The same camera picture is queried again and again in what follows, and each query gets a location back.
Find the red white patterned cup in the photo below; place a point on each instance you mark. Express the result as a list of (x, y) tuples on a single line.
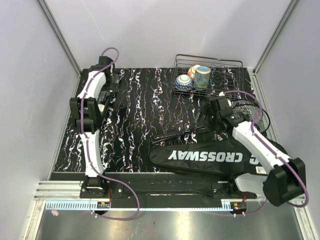
[(192, 71)]

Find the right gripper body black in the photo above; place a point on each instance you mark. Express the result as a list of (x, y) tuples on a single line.
[(211, 119)]

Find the black badminton racket lower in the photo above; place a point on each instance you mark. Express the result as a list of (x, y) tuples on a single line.
[(262, 124)]

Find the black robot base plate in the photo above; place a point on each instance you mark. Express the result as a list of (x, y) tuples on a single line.
[(161, 191)]

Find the black badminton racket upper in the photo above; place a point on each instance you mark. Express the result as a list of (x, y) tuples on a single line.
[(245, 106)]

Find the blue white patterned bowl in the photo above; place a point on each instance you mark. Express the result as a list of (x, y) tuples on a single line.
[(183, 83)]

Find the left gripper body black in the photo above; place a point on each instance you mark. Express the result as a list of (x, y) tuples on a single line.
[(114, 84)]

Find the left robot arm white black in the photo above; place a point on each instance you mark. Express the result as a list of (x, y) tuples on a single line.
[(88, 111)]

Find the small pink object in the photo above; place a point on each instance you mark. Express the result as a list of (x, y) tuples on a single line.
[(55, 213)]

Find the black shuttlecock tube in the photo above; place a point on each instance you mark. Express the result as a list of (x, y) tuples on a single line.
[(104, 99)]

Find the light blue butterfly cup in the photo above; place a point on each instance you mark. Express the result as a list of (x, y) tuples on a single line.
[(201, 78)]

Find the black badminton racket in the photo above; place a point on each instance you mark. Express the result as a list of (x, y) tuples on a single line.
[(262, 124), (245, 106)]

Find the dark wire dish rack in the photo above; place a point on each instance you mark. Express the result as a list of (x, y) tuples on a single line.
[(225, 75)]

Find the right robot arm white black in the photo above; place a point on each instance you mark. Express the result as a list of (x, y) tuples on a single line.
[(285, 177)]

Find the black Crossway racket bag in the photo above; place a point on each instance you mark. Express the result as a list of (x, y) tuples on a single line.
[(223, 158)]

